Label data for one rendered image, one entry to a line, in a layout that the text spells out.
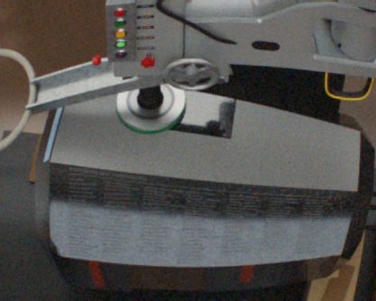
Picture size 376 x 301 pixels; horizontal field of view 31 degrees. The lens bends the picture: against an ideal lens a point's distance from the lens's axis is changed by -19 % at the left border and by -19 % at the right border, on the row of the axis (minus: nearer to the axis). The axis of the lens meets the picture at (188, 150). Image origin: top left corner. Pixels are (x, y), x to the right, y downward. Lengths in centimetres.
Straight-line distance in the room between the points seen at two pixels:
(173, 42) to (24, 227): 149
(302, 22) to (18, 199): 182
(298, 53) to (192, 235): 70
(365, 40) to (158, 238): 99
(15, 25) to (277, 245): 222
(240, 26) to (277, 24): 11
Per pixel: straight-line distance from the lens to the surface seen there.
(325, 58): 222
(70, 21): 400
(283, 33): 210
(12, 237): 333
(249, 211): 245
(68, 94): 242
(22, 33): 404
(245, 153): 248
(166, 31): 208
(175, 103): 253
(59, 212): 253
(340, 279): 298
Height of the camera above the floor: 299
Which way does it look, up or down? 59 degrees down
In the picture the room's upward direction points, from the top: 1 degrees clockwise
